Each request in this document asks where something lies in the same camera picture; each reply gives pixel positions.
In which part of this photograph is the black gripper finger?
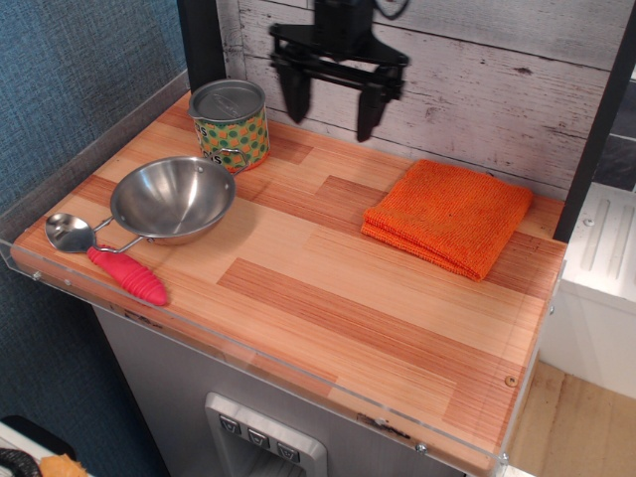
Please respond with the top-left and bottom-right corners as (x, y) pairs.
(277, 62), (311, 123)
(357, 83), (390, 142)

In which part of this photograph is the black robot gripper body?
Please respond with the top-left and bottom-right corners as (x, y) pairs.
(269, 1), (409, 101)

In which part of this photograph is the orange cloth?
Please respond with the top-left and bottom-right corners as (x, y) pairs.
(361, 160), (534, 282)

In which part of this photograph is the green orange patterned tin can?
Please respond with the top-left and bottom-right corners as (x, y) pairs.
(188, 79), (270, 172)

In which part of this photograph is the clear acrylic table guard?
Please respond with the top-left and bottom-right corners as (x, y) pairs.
(5, 99), (565, 476)

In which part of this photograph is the grey toy fridge cabinet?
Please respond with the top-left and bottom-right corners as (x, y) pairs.
(95, 308), (459, 476)

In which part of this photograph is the white toy sink unit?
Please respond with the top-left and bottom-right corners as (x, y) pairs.
(540, 184), (635, 398)

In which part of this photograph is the silver dispenser button panel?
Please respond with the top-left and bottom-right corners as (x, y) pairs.
(205, 393), (329, 476)

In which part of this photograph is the black white device bottom left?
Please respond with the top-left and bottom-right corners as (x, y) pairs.
(1, 414), (77, 476)

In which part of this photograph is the dark vertical post left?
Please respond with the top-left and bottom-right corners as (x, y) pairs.
(177, 0), (227, 92)

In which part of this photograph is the dark vertical post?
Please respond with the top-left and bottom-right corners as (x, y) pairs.
(553, 1), (635, 243)
(177, 0), (227, 92)

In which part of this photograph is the steel kadai with handles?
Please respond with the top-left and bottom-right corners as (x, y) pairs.
(97, 156), (249, 253)

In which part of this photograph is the dark vertical post right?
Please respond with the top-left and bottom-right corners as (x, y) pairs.
(553, 1), (635, 243)

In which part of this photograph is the spoon with red handle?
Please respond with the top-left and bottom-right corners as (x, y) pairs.
(45, 213), (168, 306)

